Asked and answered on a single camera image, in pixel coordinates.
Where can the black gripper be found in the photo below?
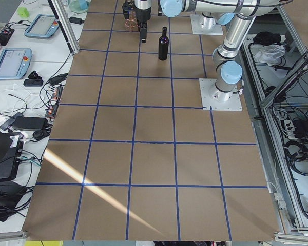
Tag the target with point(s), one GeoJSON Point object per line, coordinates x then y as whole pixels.
{"type": "Point", "coordinates": [142, 15]}

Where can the dark glass wine bottle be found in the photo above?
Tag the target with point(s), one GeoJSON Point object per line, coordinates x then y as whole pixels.
{"type": "Point", "coordinates": [163, 45]}

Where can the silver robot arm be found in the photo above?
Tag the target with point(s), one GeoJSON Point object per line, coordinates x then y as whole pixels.
{"type": "Point", "coordinates": [229, 72]}
{"type": "Point", "coordinates": [174, 8]}

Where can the blue teach pendant far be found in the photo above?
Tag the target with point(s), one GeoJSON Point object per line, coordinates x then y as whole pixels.
{"type": "Point", "coordinates": [44, 26]}

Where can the blue teach pendant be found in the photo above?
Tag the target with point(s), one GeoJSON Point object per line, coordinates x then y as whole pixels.
{"type": "Point", "coordinates": [44, 26]}
{"type": "Point", "coordinates": [14, 63]}

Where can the green plastic object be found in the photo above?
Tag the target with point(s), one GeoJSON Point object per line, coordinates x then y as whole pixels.
{"type": "Point", "coordinates": [23, 12]}

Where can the black cloth bundle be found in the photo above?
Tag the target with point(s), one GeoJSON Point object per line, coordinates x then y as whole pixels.
{"type": "Point", "coordinates": [267, 38]}

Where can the small black device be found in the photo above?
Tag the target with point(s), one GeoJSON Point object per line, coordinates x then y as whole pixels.
{"type": "Point", "coordinates": [33, 80]}

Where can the crumpled white cloth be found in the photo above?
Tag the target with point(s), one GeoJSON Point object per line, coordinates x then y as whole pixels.
{"type": "Point", "coordinates": [270, 55]}

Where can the blue teach pendant near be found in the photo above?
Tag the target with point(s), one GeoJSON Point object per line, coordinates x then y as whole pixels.
{"type": "Point", "coordinates": [14, 63]}

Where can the black power adapter brick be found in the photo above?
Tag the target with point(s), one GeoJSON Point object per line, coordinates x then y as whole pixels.
{"type": "Point", "coordinates": [29, 123]}

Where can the white power strip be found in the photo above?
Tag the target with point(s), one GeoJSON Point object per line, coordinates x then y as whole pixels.
{"type": "Point", "coordinates": [286, 123]}

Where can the black laptop computer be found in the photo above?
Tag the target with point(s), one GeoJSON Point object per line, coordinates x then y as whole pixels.
{"type": "Point", "coordinates": [11, 146]}

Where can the copper wire wine basket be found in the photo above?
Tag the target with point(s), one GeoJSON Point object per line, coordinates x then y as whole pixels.
{"type": "Point", "coordinates": [131, 24]}

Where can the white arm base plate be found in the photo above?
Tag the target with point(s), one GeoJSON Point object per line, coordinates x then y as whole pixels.
{"type": "Point", "coordinates": [213, 99]}
{"type": "Point", "coordinates": [205, 25]}

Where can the aluminium frame post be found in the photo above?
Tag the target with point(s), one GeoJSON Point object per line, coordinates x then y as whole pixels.
{"type": "Point", "coordinates": [62, 18]}

